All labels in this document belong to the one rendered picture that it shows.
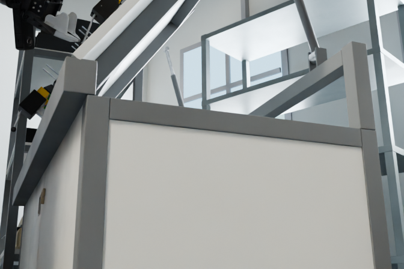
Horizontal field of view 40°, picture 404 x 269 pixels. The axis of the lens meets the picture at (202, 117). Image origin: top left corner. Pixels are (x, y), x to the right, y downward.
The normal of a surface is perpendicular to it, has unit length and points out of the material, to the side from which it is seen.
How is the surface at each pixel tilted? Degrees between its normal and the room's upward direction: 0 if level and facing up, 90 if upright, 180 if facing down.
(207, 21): 90
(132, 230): 90
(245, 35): 180
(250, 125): 90
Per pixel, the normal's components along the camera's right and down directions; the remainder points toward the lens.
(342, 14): 0.01, 0.95
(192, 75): -0.65, -0.24
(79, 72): 0.37, -0.30
